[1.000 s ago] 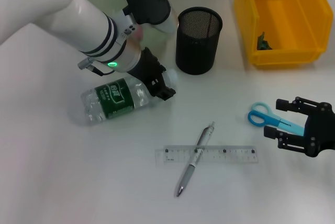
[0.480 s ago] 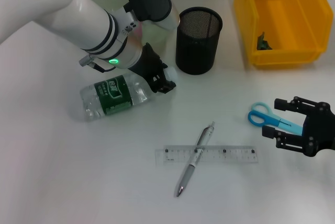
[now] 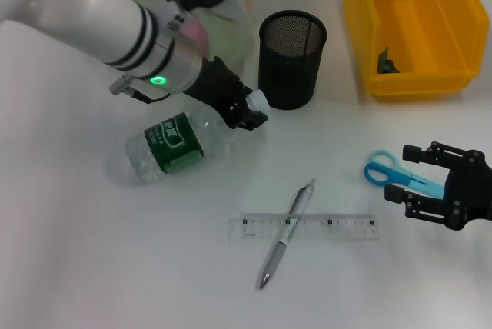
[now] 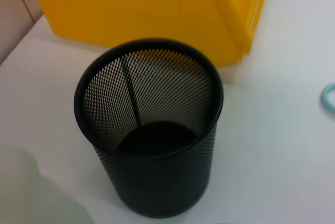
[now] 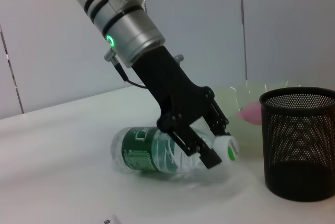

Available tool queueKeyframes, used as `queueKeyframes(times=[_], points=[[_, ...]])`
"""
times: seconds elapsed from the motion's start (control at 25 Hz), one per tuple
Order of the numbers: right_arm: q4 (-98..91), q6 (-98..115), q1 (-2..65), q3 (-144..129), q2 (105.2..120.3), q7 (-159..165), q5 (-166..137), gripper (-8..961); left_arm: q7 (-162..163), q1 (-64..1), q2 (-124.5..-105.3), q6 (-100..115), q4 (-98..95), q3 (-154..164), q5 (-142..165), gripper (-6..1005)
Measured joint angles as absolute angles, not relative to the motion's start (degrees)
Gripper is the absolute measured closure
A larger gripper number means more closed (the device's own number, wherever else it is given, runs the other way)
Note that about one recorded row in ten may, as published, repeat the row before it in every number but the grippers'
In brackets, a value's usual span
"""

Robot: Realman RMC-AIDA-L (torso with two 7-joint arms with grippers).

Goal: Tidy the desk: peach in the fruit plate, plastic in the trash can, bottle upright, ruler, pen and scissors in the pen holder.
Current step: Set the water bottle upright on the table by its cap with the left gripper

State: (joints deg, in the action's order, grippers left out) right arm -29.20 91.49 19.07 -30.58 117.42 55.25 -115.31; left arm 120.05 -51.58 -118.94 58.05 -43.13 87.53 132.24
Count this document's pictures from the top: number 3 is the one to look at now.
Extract green plastic wrapper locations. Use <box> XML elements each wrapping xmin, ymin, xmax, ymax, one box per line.
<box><xmin>376</xmin><ymin>46</ymin><xmax>401</xmax><ymax>75</ymax></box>

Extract translucent green fruit plate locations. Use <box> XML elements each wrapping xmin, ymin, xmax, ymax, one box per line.
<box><xmin>130</xmin><ymin>0</ymin><xmax>257</xmax><ymax>76</ymax></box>

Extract left gripper cable with plugs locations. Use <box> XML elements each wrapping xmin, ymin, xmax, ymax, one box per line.
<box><xmin>109</xmin><ymin>74</ymin><xmax>170</xmax><ymax>104</ymax></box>

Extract pink toy peach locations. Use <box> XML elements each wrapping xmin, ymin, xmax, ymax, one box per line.
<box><xmin>182</xmin><ymin>20</ymin><xmax>211</xmax><ymax>55</ymax></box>

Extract clear green-label water bottle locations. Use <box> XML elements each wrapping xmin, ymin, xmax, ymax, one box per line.
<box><xmin>123</xmin><ymin>88</ymin><xmax>270</xmax><ymax>186</ymax></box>

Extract blue plastic scissors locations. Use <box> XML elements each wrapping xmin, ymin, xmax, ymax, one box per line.
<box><xmin>364</xmin><ymin>149</ymin><xmax>447</xmax><ymax>198</ymax></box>

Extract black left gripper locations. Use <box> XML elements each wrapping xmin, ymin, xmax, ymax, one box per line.
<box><xmin>182</xmin><ymin>55</ymin><xmax>269</xmax><ymax>133</ymax></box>

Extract yellow plastic bin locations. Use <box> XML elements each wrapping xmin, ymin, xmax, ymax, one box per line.
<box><xmin>343</xmin><ymin>0</ymin><xmax>491</xmax><ymax>103</ymax></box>

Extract transparent plastic ruler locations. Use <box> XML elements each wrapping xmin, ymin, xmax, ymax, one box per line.
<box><xmin>227</xmin><ymin>212</ymin><xmax>381</xmax><ymax>244</ymax></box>

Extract black mesh pen holder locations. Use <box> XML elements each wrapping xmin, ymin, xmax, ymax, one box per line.
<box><xmin>257</xmin><ymin>9</ymin><xmax>328</xmax><ymax>111</ymax></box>

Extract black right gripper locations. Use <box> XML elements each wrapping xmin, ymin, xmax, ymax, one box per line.
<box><xmin>383</xmin><ymin>141</ymin><xmax>492</xmax><ymax>233</ymax></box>

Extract silver ballpoint pen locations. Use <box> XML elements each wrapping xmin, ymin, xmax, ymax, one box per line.
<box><xmin>258</xmin><ymin>178</ymin><xmax>318</xmax><ymax>291</ymax></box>

